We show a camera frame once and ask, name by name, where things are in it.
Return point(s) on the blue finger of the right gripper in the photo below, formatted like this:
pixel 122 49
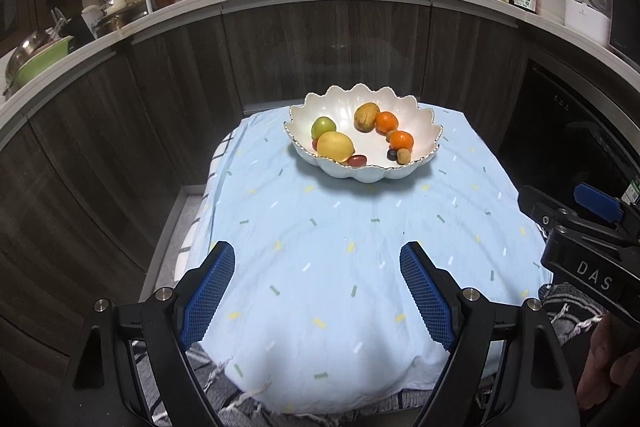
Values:
pixel 606 207

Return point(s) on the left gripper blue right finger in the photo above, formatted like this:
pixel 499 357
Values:
pixel 438 297

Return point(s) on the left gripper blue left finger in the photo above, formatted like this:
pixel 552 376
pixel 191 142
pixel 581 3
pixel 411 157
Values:
pixel 199 293

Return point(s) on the dark red grape tomato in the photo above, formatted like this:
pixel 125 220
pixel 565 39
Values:
pixel 357 161

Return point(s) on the large orange tangerine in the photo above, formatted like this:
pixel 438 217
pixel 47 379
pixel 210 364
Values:
pixel 401 139

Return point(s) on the yellow lemon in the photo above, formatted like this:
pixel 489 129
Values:
pixel 335 145

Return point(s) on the yellow mango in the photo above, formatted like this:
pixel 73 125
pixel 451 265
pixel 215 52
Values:
pixel 365 117

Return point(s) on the person's right hand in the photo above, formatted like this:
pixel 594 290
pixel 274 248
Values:
pixel 601 372

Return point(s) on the light blue patterned cloth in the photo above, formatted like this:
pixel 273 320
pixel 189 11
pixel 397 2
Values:
pixel 317 317

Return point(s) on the dark blueberry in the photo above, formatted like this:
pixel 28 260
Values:
pixel 391 154

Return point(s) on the white scalloped bowl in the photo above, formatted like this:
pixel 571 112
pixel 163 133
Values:
pixel 340 105

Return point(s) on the small orange in bowl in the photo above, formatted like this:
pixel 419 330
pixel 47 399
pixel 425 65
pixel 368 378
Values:
pixel 385 123

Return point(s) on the white box appliance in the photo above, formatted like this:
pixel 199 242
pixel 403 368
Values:
pixel 588 22

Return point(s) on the green dish basin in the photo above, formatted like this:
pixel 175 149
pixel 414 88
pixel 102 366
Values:
pixel 22 69

